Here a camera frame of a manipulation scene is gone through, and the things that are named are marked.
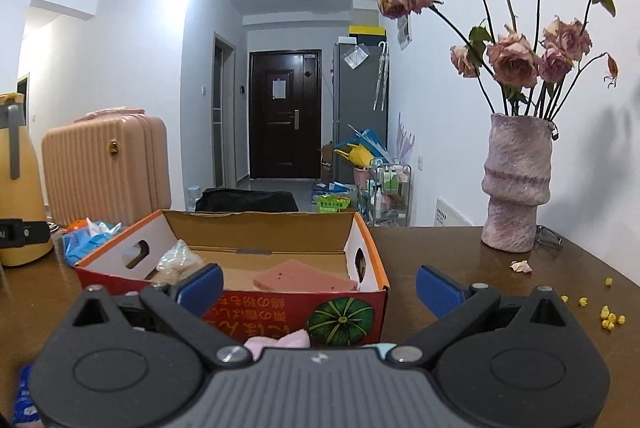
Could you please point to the pink fuzzy cloth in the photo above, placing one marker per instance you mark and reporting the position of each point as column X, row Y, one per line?
column 280, row 342

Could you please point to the red printed cardboard box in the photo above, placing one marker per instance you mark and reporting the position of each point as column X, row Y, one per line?
column 260, row 308

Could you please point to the pink bucket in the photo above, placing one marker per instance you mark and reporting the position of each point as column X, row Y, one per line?
column 361, row 178

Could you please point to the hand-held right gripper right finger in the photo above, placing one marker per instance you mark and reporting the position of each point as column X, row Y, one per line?
column 437, row 288

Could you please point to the scattered yellow bits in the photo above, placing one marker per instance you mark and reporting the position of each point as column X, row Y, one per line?
column 609, row 322

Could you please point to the clear plastic bag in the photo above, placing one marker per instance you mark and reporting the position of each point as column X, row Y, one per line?
column 177, row 258

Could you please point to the white wall socket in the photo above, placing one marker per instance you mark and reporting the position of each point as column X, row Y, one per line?
column 420, row 163

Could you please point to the blue paper bags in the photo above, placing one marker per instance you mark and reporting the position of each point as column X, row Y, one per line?
column 372, row 140

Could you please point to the grey framed side door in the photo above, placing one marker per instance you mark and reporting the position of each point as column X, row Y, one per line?
column 223, row 118

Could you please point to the pink sponge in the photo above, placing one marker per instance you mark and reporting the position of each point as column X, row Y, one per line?
column 300, row 278

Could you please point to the bunch of dried roses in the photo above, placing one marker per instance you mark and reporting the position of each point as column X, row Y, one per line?
column 512, row 55

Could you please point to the white wall panel box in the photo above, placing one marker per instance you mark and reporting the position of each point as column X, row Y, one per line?
column 404, row 33

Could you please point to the folded white umbrella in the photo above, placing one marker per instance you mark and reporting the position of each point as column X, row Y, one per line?
column 380, row 78

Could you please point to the yellow thermos jug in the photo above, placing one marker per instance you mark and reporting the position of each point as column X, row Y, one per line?
column 20, row 188

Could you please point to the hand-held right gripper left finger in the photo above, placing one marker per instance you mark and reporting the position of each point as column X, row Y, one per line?
column 200, row 283

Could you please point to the white paper on door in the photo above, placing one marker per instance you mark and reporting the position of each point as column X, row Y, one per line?
column 279, row 89

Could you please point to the dark brown entrance door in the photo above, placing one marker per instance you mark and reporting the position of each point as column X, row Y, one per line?
column 285, row 133

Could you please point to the white board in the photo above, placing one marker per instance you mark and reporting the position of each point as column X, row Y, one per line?
column 450, row 214

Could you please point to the yellow and black box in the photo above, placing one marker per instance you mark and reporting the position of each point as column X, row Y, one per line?
column 367, row 35

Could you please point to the grey refrigerator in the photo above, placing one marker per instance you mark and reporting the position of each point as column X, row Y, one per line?
column 350, row 108

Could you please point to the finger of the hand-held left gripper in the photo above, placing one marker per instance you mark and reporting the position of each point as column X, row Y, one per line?
column 25, row 234

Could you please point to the fallen rose petal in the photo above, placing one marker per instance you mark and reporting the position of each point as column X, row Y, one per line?
column 520, row 265

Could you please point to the pink textured vase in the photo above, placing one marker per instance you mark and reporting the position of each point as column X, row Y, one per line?
column 517, row 188

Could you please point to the dark sunglasses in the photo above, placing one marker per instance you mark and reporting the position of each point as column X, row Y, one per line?
column 547, row 235

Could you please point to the blue printed packet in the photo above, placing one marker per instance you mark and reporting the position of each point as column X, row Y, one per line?
column 27, row 398

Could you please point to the purple wall decoration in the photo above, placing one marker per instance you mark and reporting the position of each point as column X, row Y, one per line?
column 404, row 138

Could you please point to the pink ribbed suitcase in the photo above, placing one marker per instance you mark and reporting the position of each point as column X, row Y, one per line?
column 100, row 168

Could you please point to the brown cardboard box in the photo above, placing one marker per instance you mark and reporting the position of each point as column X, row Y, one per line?
column 326, row 163

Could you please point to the green printed bag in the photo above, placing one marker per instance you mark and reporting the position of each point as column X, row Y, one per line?
column 332, row 204

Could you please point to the blue tissue pack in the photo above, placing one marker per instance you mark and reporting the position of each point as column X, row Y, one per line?
column 85, row 243

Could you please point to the clear plastic packet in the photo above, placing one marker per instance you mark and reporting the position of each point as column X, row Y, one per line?
column 355, row 57

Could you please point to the orange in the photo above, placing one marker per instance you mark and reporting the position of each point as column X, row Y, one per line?
column 77, row 224

